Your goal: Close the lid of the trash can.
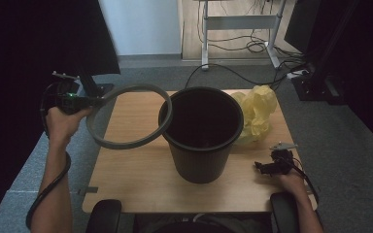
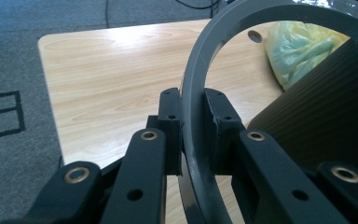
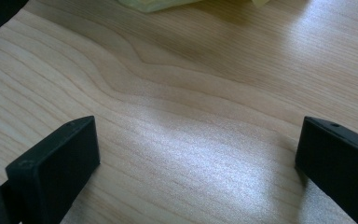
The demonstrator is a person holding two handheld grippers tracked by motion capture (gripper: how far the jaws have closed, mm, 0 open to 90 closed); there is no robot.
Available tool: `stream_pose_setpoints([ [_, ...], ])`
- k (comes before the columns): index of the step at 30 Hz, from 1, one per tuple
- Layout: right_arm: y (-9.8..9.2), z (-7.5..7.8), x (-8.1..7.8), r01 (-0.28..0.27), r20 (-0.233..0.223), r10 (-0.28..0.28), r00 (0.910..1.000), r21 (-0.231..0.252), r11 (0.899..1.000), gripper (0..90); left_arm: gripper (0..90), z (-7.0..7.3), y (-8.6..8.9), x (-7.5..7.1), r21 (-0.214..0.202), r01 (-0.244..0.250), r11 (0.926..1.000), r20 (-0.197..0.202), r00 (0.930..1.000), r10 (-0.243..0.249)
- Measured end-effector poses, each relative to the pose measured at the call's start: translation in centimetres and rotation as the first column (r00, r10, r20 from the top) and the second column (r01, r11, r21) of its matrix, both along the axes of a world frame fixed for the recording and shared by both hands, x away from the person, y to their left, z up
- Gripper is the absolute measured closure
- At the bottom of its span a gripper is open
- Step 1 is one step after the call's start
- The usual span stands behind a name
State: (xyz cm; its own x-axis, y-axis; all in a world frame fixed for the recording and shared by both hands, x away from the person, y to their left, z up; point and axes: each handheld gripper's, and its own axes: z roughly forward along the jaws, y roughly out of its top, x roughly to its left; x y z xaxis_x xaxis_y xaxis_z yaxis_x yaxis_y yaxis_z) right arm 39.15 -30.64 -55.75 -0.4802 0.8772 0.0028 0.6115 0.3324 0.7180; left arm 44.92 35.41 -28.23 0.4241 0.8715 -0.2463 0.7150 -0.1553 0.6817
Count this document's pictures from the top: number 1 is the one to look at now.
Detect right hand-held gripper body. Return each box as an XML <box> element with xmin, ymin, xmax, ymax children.
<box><xmin>269</xmin><ymin>141</ymin><xmax>299</xmax><ymax>178</ymax></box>

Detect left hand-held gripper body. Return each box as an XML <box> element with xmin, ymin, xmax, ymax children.
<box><xmin>40</xmin><ymin>71</ymin><xmax>94</xmax><ymax>116</ymax></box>

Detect grey bin rim ring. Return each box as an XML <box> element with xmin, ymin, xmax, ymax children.
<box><xmin>85</xmin><ymin>83</ymin><xmax>174</xmax><ymax>150</ymax></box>

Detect yellow plastic trash bag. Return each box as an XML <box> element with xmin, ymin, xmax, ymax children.
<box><xmin>231</xmin><ymin>84</ymin><xmax>279</xmax><ymax>146</ymax></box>

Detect dark round trash bin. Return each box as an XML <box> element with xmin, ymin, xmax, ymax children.
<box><xmin>158</xmin><ymin>86</ymin><xmax>245</xmax><ymax>184</ymax></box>

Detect person's right hand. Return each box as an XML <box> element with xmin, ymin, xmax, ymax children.
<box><xmin>276</xmin><ymin>172</ymin><xmax>307</xmax><ymax>199</ymax></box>

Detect person's left hand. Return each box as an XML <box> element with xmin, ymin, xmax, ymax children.
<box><xmin>45</xmin><ymin>106</ymin><xmax>93</xmax><ymax>147</ymax></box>

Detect black chair armrest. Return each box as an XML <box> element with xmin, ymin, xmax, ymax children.
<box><xmin>85</xmin><ymin>198</ymin><xmax>122</xmax><ymax>233</ymax></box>
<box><xmin>269</xmin><ymin>192</ymin><xmax>301</xmax><ymax>233</ymax></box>

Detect black monitor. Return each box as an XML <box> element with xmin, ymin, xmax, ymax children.
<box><xmin>284</xmin><ymin>0</ymin><xmax>324</xmax><ymax>54</ymax></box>
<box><xmin>67</xmin><ymin>0</ymin><xmax>121</xmax><ymax>77</ymax></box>

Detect person's dark clothing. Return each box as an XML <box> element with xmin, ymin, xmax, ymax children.
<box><xmin>134</xmin><ymin>213</ymin><xmax>273</xmax><ymax>233</ymax></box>

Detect black stand with heavy base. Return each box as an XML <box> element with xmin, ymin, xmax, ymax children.
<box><xmin>290</xmin><ymin>0</ymin><xmax>360</xmax><ymax>105</ymax></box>

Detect white power strip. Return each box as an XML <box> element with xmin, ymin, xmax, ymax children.
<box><xmin>286</xmin><ymin>69</ymin><xmax>310</xmax><ymax>81</ymax></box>

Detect black stand with base plate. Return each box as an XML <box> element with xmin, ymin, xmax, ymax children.
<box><xmin>77</xmin><ymin>66</ymin><xmax>116</xmax><ymax>99</ymax></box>

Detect right hand-held gripper cable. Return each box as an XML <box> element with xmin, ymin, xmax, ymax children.
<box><xmin>287</xmin><ymin>159</ymin><xmax>321</xmax><ymax>206</ymax></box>

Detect small grey bracket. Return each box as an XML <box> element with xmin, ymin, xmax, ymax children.
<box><xmin>77</xmin><ymin>185</ymin><xmax>99</xmax><ymax>196</ymax></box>

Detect tangle of black cables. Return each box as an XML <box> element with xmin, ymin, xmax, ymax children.
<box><xmin>196</xmin><ymin>0</ymin><xmax>307</xmax><ymax>67</ymax></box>

